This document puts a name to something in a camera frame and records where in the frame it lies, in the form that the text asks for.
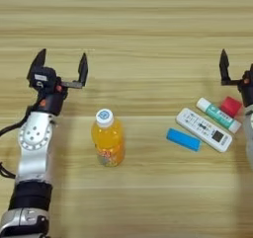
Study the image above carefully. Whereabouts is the orange juice bottle white cap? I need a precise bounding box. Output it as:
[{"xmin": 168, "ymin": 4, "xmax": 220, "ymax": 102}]
[{"xmin": 91, "ymin": 108, "xmax": 127, "ymax": 168}]

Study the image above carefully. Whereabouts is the red cube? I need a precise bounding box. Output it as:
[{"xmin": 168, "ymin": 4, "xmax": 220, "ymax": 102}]
[{"xmin": 219, "ymin": 95, "xmax": 244, "ymax": 119}]

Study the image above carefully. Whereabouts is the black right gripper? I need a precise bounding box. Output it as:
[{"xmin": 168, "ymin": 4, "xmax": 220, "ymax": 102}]
[{"xmin": 218, "ymin": 47, "xmax": 253, "ymax": 109}]

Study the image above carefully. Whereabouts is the white green toothpaste tube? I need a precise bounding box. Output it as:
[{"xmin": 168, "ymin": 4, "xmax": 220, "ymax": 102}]
[{"xmin": 196, "ymin": 97, "xmax": 243, "ymax": 134}]

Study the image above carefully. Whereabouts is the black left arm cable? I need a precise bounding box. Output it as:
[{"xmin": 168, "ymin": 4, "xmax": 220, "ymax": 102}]
[{"xmin": 0, "ymin": 106, "xmax": 35, "ymax": 180}]

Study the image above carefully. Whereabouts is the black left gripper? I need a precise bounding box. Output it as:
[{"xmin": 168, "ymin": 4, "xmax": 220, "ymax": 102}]
[{"xmin": 26, "ymin": 47, "xmax": 89, "ymax": 117}]

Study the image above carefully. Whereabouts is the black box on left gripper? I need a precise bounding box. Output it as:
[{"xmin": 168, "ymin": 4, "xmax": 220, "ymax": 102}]
[{"xmin": 28, "ymin": 65, "xmax": 57, "ymax": 92}]

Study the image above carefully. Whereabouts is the white remote control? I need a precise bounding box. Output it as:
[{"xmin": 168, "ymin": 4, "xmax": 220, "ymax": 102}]
[{"xmin": 175, "ymin": 107, "xmax": 234, "ymax": 154}]

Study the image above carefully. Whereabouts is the blue rectangular block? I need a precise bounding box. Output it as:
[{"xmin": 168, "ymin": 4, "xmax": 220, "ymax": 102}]
[{"xmin": 165, "ymin": 126, "xmax": 203, "ymax": 153}]

